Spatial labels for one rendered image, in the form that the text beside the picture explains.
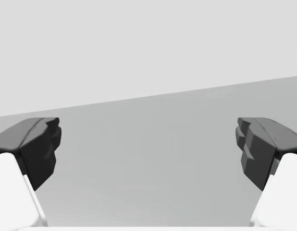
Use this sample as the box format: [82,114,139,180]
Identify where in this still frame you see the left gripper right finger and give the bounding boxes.
[235,117,297,228]

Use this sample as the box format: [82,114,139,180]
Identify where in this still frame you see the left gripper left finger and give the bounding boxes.
[0,117,62,228]

